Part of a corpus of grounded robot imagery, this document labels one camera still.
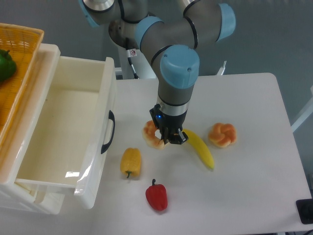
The twisted knot donut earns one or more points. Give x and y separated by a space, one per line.
223 134

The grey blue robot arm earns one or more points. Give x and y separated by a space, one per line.
170 49

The red bell pepper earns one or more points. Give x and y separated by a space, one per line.
156 196

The black drawer handle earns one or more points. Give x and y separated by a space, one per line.
110 131

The white frame leg right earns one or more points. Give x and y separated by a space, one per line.
303 114

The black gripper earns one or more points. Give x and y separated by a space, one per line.
169 126

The yellow banana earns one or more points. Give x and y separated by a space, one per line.
201 149

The white drawer cabinet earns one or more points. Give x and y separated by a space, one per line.
12 194

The ring donut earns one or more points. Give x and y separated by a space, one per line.
149 135

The white bracket behind table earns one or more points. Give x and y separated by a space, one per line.
222 69

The green bell pepper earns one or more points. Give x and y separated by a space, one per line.
8 66

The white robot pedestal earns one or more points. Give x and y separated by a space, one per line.
133 65

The orange woven basket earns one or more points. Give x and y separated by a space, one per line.
23 43

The yellow bell pepper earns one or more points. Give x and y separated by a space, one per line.
130 164

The white upper drawer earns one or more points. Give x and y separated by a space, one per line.
63 155

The black device at edge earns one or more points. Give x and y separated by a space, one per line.
305 210

